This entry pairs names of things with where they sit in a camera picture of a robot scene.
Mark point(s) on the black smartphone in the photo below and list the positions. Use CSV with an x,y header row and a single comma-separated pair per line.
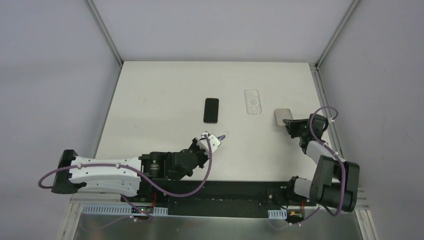
x,y
211,111

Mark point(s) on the right white cable duct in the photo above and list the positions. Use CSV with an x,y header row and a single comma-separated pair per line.
x,y
280,214

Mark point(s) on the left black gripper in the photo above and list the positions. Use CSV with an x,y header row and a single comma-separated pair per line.
x,y
194,147

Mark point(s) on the left white cable duct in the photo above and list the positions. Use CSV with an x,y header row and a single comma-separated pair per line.
x,y
123,210

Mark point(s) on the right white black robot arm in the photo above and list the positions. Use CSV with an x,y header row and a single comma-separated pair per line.
x,y
335,181

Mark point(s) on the white cable duct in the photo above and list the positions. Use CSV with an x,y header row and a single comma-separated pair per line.
x,y
280,214
123,210

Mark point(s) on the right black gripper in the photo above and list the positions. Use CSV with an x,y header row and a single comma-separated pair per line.
x,y
296,126

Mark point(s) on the clear phone case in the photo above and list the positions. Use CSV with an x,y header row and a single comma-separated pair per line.
x,y
253,102

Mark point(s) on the aluminium frame rail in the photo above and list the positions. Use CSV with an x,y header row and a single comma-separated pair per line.
x,y
96,198

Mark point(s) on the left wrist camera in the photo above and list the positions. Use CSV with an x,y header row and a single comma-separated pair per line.
x,y
209,142

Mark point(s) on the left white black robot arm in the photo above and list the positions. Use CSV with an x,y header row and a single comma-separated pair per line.
x,y
124,176

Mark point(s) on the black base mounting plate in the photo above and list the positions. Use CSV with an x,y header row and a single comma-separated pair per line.
x,y
232,199

